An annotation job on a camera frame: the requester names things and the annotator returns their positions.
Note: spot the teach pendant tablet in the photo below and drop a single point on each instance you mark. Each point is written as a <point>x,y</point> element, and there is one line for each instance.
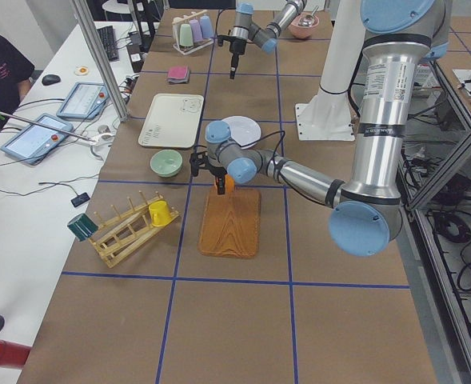
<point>32,144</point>
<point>85,101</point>

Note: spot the far teach pendant tablet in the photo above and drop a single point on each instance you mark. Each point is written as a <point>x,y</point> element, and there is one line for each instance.
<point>85,101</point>

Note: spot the near teach pendant tablet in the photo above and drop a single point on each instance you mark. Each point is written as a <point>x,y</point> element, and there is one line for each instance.
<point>32,144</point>

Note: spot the wooden dish rack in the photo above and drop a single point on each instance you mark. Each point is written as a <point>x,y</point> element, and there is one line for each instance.
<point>127,231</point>

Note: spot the red cylinder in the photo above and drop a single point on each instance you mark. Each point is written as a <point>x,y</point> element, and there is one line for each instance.
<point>13,355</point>

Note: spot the dark green cup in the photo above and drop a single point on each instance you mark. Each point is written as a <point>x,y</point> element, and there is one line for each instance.
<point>82,226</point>

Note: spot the yellow mug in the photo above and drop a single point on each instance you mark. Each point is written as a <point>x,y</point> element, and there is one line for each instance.
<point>160,213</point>

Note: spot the cream rectangular tray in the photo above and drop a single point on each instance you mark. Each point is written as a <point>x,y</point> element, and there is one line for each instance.
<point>172,121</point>

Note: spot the aluminium frame post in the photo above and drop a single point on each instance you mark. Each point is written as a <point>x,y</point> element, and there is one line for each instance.
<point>89,31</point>

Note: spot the small black device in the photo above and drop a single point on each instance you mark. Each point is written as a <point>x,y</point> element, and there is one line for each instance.
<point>80,199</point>

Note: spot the wooden orange tray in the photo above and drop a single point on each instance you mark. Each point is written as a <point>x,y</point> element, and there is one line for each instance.
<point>231,224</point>

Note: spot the pink folded cloth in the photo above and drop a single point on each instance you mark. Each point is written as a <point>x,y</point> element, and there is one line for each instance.
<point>178,74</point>

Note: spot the white cup holder rack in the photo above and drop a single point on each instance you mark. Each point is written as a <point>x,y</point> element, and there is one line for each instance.
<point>177,21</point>

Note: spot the blue cup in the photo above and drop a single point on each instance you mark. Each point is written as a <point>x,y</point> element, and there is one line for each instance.
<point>206,27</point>

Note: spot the green ceramic bowl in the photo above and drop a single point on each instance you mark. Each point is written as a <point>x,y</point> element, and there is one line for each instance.
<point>166,163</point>

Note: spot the pink bowl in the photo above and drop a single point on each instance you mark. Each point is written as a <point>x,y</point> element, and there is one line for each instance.
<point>302,32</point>

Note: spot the black keyboard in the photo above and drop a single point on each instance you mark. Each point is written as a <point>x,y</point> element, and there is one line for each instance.
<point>109,42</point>

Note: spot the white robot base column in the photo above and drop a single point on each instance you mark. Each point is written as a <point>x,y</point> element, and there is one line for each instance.
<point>327,116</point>

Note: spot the small orange white dish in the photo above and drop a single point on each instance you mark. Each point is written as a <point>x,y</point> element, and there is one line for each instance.
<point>81,71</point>

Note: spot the metal spoon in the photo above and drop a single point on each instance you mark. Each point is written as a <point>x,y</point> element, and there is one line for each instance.
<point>309,19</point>

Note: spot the white round plate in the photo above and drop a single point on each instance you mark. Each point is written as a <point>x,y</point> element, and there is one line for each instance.
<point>245,131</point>

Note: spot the purple cup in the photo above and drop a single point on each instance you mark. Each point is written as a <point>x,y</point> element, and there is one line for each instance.
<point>196,30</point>

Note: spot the orange fruit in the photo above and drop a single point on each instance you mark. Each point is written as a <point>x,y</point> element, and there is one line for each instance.
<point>230,184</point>

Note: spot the grabber stick with green handle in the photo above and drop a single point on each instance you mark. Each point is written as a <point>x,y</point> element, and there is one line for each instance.
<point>93,140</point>

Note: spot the black computer mouse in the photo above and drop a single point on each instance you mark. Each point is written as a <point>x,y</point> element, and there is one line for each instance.
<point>50,79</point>

